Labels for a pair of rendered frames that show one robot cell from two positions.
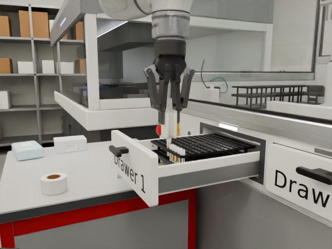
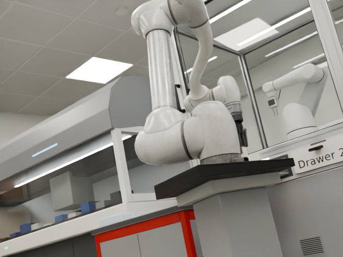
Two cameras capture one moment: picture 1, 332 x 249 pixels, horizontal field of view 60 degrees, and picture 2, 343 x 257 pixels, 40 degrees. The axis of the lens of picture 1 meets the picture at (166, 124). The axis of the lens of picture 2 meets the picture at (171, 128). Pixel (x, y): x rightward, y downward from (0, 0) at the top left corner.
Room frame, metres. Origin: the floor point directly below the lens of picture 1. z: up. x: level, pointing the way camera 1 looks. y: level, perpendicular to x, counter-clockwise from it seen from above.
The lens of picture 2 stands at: (-1.18, 1.29, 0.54)
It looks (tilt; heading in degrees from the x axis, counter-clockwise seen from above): 15 degrees up; 334
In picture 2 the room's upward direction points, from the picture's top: 11 degrees counter-clockwise
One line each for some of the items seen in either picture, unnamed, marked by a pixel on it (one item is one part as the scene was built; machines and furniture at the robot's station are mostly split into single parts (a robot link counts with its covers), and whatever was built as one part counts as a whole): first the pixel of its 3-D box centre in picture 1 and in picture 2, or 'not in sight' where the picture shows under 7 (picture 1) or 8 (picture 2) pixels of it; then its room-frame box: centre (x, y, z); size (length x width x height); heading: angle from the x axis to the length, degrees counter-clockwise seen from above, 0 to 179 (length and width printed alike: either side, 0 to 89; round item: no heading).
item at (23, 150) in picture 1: (27, 149); (115, 220); (1.13, 0.56, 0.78); 0.15 x 0.10 x 0.04; 36
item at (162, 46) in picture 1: (170, 60); (236, 124); (0.71, -0.01, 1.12); 0.08 x 0.07 x 0.09; 115
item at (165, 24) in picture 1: (170, 28); (233, 110); (0.71, -0.01, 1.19); 0.09 x 0.09 x 0.06
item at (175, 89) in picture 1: (175, 88); (241, 137); (0.72, -0.02, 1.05); 0.04 x 0.01 x 0.11; 25
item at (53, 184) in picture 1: (54, 183); not in sight; (0.77, 0.32, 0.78); 0.07 x 0.07 x 0.04
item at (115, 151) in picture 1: (119, 150); not in sight; (0.66, 0.11, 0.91); 0.07 x 0.04 x 0.01; 26
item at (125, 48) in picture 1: (135, 68); (95, 196); (2.49, 0.26, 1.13); 1.78 x 1.14 x 0.45; 26
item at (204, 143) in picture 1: (200, 154); not in sight; (0.76, -0.10, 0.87); 0.22 x 0.18 x 0.06; 116
